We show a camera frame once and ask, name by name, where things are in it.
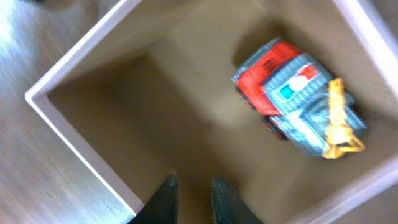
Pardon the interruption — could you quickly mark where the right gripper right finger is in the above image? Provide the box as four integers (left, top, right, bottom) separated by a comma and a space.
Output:
211, 178, 263, 224

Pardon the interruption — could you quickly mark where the red grey toy truck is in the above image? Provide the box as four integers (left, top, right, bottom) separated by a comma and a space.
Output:
232, 38, 366, 159

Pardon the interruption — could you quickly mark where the pink cardboard box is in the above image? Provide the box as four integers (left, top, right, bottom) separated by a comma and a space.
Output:
25, 1, 397, 223

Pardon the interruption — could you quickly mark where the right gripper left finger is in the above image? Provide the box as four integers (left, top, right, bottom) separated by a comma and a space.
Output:
127, 174, 179, 224

